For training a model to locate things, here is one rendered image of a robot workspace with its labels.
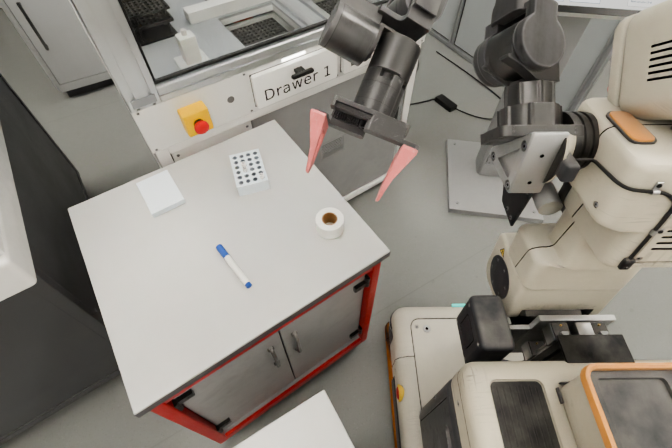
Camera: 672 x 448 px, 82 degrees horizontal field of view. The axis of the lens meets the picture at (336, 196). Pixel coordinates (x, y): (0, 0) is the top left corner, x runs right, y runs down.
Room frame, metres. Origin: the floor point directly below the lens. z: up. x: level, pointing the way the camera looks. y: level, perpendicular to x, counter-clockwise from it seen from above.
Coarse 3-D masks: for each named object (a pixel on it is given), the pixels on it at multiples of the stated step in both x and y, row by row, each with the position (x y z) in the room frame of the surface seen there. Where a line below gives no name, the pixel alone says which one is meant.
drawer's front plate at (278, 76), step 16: (288, 64) 1.00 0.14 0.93; (304, 64) 1.02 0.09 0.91; (320, 64) 1.05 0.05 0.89; (336, 64) 1.09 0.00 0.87; (256, 80) 0.93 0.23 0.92; (272, 80) 0.96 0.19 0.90; (288, 80) 0.99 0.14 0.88; (320, 80) 1.05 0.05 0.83; (256, 96) 0.93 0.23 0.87; (288, 96) 0.99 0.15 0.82
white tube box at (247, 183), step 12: (240, 156) 0.76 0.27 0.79; (252, 156) 0.75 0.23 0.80; (240, 168) 0.71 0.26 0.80; (252, 168) 0.71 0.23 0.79; (264, 168) 0.71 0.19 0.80; (240, 180) 0.66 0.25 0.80; (252, 180) 0.66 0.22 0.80; (264, 180) 0.66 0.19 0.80; (240, 192) 0.64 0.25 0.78; (252, 192) 0.65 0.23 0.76
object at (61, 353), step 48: (0, 96) 1.14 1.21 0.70; (0, 144) 0.76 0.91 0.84; (48, 144) 1.23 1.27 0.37; (0, 192) 0.55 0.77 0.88; (48, 192) 0.84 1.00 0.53; (0, 240) 0.41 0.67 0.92; (48, 240) 0.58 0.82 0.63; (0, 288) 0.34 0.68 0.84; (48, 288) 0.41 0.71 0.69; (0, 336) 0.32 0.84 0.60; (48, 336) 0.35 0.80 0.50; (96, 336) 0.39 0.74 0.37; (0, 384) 0.25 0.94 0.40; (48, 384) 0.28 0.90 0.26; (96, 384) 0.31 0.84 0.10; (0, 432) 0.16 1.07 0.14
